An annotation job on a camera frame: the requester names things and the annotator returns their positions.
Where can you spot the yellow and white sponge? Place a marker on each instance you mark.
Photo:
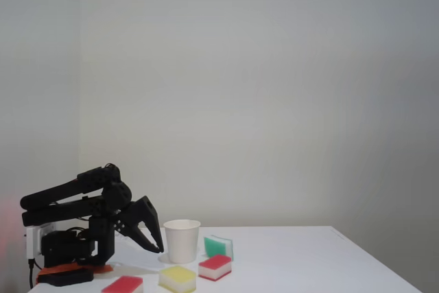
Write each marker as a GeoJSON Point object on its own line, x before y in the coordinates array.
{"type": "Point", "coordinates": [177, 277]}

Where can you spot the white paper cup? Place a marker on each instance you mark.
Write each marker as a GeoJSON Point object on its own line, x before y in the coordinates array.
{"type": "Point", "coordinates": [181, 241]}

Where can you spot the orange base clamp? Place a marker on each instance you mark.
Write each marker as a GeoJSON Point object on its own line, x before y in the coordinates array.
{"type": "Point", "coordinates": [65, 267]}

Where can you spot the black table clamp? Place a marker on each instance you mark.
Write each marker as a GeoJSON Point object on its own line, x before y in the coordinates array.
{"type": "Point", "coordinates": [68, 277]}

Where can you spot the white controller board holder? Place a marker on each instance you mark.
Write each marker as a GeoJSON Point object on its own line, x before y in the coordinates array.
{"type": "Point", "coordinates": [33, 241]}

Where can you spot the red and white sponge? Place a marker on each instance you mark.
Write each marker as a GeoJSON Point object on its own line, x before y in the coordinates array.
{"type": "Point", "coordinates": [214, 267]}
{"type": "Point", "coordinates": [123, 285]}

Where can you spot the green and white sponge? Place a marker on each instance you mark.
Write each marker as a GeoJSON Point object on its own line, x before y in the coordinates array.
{"type": "Point", "coordinates": [216, 245]}

